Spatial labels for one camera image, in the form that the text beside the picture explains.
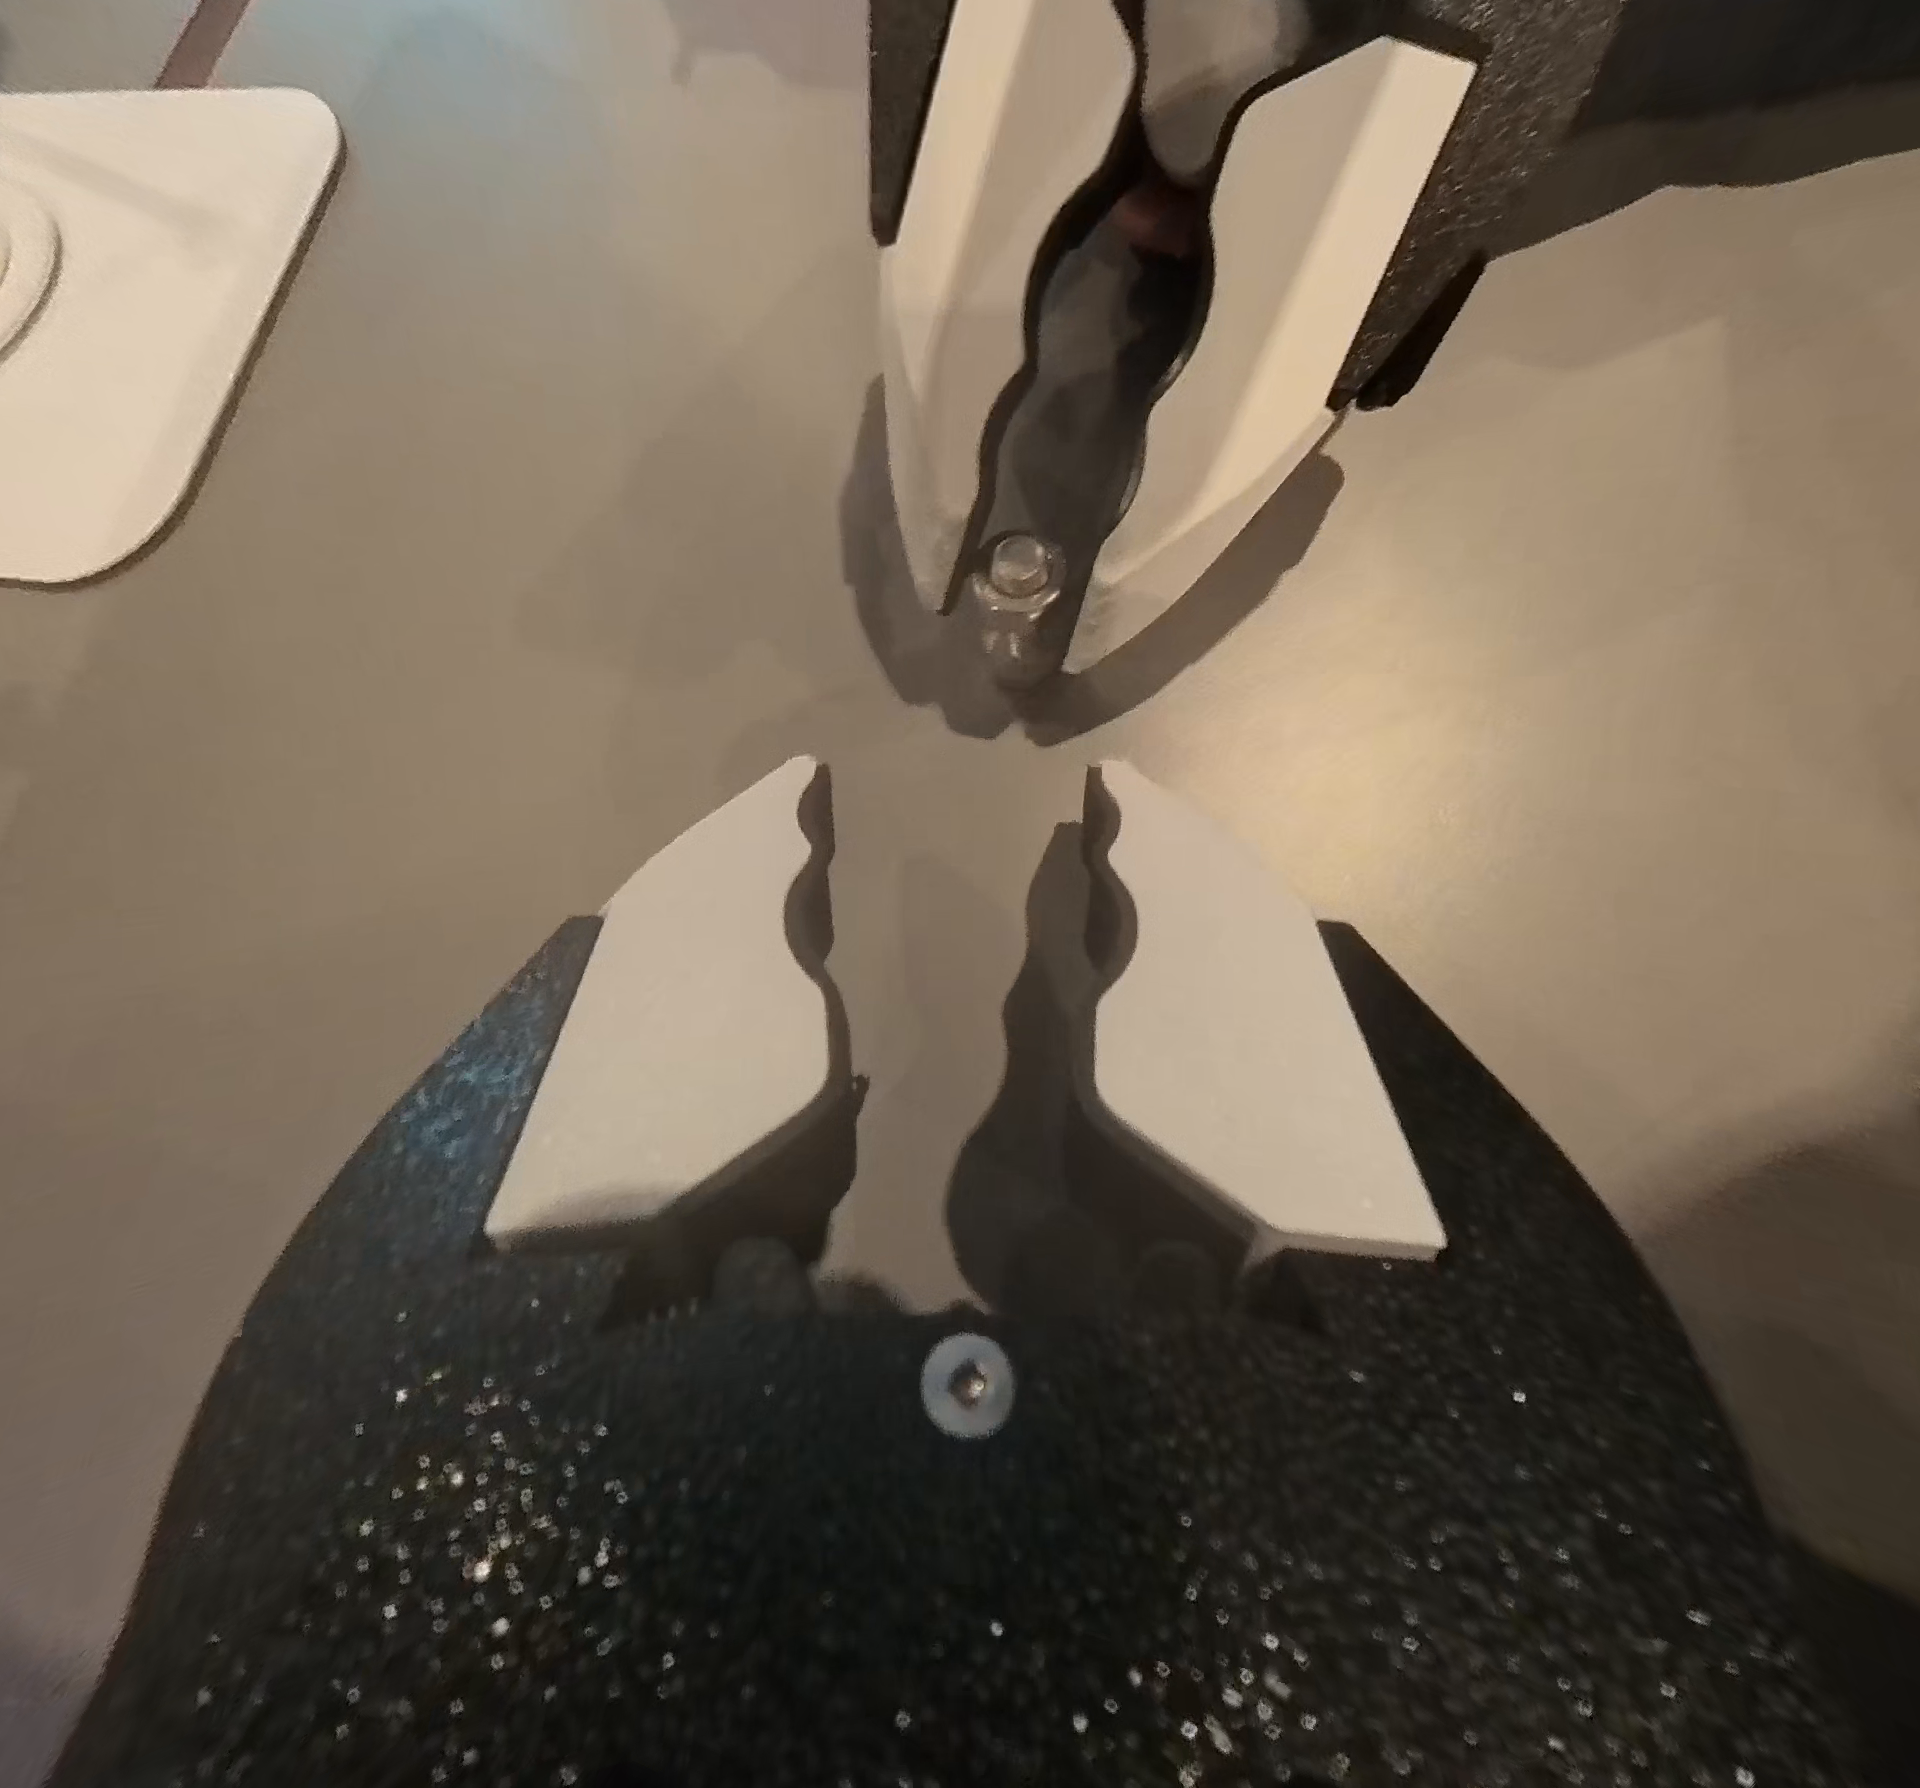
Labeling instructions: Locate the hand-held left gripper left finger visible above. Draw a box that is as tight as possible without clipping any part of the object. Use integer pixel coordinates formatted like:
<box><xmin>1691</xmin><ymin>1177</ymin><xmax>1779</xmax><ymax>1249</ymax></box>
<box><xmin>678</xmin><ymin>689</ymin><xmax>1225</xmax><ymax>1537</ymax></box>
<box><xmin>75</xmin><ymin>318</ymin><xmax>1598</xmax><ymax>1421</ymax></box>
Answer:
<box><xmin>481</xmin><ymin>753</ymin><xmax>869</xmax><ymax>1256</ymax></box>

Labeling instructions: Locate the steel bolt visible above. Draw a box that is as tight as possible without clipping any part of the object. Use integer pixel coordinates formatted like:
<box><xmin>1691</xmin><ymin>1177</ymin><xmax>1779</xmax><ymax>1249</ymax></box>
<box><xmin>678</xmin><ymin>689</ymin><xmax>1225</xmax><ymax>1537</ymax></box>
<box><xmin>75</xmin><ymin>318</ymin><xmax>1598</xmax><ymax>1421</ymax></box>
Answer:
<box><xmin>973</xmin><ymin>535</ymin><xmax>1069</xmax><ymax>650</ymax></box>

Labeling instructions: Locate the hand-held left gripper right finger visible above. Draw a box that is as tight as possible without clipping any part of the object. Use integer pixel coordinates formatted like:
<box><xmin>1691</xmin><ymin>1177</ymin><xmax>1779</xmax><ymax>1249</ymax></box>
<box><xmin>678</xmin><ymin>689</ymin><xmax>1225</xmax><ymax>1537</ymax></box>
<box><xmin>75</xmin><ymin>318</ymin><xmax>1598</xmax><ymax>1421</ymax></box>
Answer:
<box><xmin>1065</xmin><ymin>759</ymin><xmax>1449</xmax><ymax>1273</ymax></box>

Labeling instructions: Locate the white desk stand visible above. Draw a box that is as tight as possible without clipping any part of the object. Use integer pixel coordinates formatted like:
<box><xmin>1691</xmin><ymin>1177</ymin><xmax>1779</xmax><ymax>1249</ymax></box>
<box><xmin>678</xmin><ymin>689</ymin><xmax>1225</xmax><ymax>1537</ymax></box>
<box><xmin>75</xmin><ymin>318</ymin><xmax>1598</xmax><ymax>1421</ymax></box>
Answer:
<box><xmin>0</xmin><ymin>91</ymin><xmax>344</xmax><ymax>587</ymax></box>

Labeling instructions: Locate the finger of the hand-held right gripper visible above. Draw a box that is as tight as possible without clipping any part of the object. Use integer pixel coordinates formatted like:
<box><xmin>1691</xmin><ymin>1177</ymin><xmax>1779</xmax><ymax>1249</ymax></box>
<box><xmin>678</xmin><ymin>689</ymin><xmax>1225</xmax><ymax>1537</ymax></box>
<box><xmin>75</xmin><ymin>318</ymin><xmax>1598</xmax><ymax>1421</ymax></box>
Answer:
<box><xmin>877</xmin><ymin>0</ymin><xmax>1146</xmax><ymax>619</ymax></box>
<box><xmin>1056</xmin><ymin>30</ymin><xmax>1482</xmax><ymax>678</ymax></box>

